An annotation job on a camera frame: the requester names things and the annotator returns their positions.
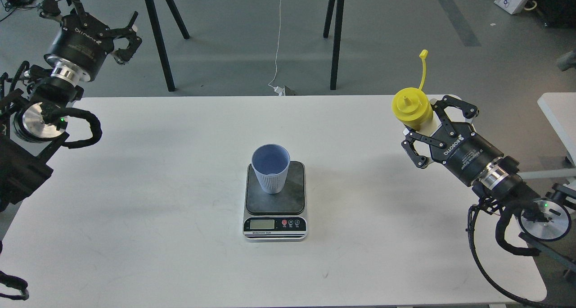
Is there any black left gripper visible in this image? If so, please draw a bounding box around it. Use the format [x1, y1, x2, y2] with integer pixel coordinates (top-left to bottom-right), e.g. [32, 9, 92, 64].
[39, 0, 143, 82]

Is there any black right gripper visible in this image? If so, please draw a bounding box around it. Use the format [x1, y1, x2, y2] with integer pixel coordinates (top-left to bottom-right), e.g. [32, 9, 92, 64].
[401, 95, 504, 187]

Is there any yellow squeeze bottle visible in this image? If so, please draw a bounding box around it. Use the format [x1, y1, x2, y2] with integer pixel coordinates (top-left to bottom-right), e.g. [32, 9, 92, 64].
[391, 49, 433, 131]

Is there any blue plastic cup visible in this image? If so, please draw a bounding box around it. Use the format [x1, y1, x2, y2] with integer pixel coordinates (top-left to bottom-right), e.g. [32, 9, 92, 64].
[251, 144, 291, 195]

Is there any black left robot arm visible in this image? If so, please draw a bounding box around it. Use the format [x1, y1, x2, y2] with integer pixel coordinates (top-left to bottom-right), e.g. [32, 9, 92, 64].
[0, 0, 142, 237]

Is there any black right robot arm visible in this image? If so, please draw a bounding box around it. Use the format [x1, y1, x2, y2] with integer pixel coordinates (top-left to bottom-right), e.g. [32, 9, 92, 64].
[391, 88, 575, 308]

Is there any digital kitchen scale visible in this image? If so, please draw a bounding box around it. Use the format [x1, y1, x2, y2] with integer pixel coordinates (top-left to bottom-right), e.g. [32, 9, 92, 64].
[242, 161, 309, 242]

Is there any white side table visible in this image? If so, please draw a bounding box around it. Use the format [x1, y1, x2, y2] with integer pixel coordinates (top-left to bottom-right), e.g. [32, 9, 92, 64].
[537, 92, 576, 164]

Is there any black metal trestle stand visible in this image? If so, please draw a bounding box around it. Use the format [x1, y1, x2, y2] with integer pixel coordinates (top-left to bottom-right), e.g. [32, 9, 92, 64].
[118, 0, 358, 92]

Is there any white power cable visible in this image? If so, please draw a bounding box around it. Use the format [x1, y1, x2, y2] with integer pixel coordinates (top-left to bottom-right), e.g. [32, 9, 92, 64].
[265, 0, 286, 96]

